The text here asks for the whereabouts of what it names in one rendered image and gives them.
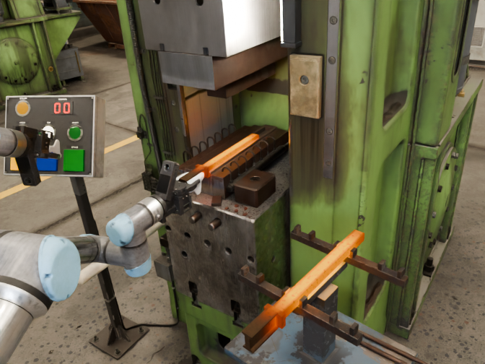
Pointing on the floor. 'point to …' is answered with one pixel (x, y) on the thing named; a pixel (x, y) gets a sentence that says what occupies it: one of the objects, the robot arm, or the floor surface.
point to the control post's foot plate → (104, 341)
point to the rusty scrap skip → (104, 19)
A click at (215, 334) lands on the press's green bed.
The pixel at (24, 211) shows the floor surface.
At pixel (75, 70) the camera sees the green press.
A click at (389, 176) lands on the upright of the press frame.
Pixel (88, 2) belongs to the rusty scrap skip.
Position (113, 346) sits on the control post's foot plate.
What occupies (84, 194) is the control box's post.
